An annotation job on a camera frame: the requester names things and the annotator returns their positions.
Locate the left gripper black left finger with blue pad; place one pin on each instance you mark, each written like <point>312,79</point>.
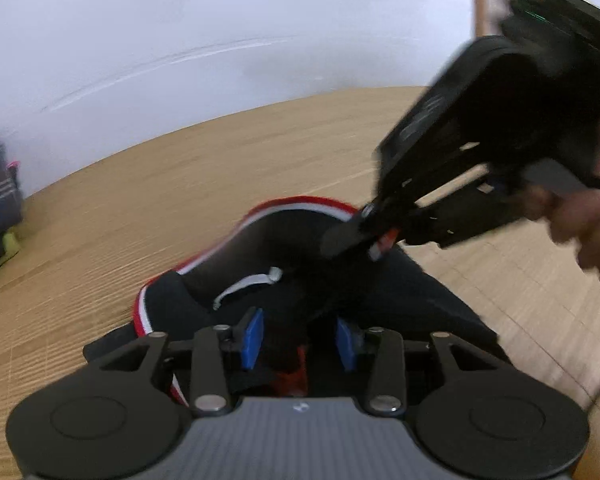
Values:
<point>124,412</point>

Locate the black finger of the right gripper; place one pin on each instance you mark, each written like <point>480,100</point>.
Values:
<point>359,232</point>

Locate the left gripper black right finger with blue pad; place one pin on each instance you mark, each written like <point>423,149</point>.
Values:
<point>469,412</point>

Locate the black polo shirt red trim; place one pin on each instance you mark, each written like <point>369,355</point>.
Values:
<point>272,262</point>

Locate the person's right hand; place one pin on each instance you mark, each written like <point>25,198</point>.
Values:
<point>575,217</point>

